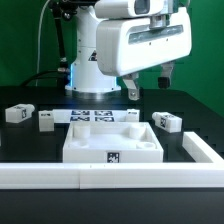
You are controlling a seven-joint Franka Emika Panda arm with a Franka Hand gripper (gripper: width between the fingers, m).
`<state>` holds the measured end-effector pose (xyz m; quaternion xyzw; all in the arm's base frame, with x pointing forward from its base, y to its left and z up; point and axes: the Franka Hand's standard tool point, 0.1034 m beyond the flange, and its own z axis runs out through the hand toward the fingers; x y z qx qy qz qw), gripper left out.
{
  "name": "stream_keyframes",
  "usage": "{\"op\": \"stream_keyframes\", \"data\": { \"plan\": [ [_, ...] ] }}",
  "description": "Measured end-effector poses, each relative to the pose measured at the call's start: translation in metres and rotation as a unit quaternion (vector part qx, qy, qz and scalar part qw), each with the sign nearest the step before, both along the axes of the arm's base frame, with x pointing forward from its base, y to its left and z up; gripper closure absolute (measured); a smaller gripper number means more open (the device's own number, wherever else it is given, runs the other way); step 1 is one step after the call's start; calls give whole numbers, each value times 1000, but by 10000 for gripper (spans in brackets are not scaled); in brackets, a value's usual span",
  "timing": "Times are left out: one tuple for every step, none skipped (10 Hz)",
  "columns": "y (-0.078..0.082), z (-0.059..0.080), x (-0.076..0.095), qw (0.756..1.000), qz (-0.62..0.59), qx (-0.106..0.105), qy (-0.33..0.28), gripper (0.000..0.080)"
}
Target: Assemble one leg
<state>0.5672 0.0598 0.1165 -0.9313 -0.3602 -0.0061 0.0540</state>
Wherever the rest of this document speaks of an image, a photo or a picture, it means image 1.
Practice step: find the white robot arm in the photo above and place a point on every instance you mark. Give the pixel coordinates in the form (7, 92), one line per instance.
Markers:
(87, 81)

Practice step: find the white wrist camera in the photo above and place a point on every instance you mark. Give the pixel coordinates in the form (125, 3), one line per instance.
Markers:
(127, 8)

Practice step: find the white U-shaped obstacle fixture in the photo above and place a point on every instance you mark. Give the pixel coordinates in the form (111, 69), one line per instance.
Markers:
(47, 118)

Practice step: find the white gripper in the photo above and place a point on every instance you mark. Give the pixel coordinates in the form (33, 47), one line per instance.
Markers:
(127, 46)

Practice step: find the white front fence wall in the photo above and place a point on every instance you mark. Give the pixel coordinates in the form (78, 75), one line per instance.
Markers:
(205, 171)

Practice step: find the white square tabletop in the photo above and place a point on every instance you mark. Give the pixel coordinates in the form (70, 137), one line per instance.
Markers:
(111, 142)

